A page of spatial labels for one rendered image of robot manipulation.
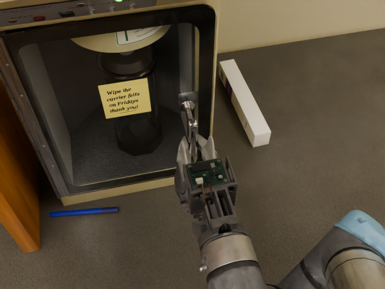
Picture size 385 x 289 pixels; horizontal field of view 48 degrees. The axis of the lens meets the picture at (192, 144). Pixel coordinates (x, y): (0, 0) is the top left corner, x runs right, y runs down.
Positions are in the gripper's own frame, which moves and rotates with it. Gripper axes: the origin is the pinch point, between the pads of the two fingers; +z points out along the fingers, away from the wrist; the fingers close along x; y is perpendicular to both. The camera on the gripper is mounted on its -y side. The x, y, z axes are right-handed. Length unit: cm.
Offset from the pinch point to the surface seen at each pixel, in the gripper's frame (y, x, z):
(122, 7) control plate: 28.4, 8.5, 1.0
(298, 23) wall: -17, -43, 49
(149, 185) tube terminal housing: -19.0, 8.2, 5.5
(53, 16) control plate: 28.2, 16.7, 1.2
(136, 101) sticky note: 8.4, 8.4, 4.4
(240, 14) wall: -11, -25, 49
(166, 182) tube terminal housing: -19.0, 4.4, 5.5
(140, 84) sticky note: 12.1, 7.4, 4.4
